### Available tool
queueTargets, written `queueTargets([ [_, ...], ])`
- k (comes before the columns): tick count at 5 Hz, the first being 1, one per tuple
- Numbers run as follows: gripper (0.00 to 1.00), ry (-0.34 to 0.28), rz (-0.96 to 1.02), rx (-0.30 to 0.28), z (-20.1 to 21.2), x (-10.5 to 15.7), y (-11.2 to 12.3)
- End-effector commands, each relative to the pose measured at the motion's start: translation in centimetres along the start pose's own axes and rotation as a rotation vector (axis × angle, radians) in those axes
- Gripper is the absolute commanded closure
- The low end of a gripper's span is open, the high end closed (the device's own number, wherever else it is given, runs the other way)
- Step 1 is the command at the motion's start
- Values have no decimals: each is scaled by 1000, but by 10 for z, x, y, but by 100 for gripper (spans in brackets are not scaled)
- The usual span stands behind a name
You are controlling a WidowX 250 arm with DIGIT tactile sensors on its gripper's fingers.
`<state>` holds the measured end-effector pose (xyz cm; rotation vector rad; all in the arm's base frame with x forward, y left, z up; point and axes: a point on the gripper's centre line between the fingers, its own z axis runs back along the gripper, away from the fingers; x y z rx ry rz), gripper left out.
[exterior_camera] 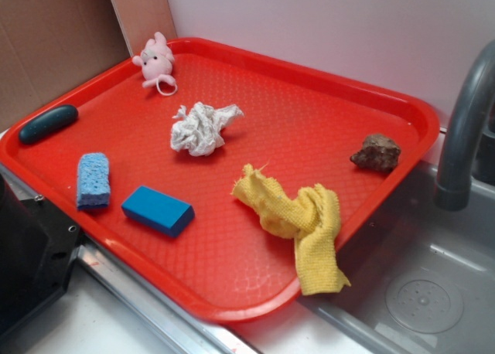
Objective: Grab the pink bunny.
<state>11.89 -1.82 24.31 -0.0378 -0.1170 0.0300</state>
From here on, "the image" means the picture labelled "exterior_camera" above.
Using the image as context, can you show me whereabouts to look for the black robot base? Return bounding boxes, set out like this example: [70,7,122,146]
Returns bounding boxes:
[1,179,81,340]

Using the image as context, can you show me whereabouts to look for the pink plush bunny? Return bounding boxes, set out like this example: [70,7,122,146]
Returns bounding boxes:
[131,32,178,97]

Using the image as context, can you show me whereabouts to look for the red plastic tray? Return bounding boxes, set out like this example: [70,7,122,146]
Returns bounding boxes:
[1,39,439,323]

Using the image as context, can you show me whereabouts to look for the crumpled white paper towel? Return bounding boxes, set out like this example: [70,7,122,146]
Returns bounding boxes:
[170,102,244,157]

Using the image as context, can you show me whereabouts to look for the yellow cloth rag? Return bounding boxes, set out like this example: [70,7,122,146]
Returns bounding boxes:
[232,164,350,296]

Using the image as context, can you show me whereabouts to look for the blue rectangular block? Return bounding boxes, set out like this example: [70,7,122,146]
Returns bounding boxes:
[121,186,195,238]

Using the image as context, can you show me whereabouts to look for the brown rock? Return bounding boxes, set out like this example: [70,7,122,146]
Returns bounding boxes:
[350,134,401,173]

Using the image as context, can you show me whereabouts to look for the light blue sponge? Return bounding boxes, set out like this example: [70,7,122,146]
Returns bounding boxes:
[76,152,111,210]

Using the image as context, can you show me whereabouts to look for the dark teal oval case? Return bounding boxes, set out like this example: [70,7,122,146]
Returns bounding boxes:
[18,104,79,145]

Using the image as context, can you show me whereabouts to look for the grey sink basin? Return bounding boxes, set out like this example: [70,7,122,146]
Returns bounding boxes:
[233,164,494,353]

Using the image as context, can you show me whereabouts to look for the grey faucet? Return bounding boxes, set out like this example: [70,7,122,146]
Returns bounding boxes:
[434,42,494,211]

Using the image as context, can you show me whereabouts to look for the brown cardboard panel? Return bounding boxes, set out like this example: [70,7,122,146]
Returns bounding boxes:
[1,0,176,130]

